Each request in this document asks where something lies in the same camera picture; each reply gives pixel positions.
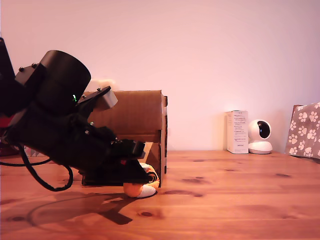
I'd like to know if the cream electric water boiler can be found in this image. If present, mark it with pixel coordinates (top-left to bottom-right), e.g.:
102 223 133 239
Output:
87 78 118 93

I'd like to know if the black looping cable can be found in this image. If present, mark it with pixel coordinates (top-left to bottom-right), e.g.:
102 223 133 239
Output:
17 144 75 193

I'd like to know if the white printed carton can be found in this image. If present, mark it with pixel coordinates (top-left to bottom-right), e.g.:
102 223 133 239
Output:
225 109 250 155

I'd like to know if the grey paw print cloth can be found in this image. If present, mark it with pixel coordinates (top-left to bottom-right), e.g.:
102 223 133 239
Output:
285 101 320 161

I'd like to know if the small white round camera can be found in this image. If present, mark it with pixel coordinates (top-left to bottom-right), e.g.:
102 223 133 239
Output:
247 118 274 155

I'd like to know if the thin black cable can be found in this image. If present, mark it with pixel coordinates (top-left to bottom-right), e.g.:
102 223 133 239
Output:
0 159 53 168

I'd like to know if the orange and white footbag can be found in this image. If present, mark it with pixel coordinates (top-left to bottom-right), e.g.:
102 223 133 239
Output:
123 162 160 199

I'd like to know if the grey camera box on bracket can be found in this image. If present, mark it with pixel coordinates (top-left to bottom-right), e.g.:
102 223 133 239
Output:
74 85 119 121

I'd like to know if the cardboard dice tower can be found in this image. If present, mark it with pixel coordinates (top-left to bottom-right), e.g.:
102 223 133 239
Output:
81 89 169 188

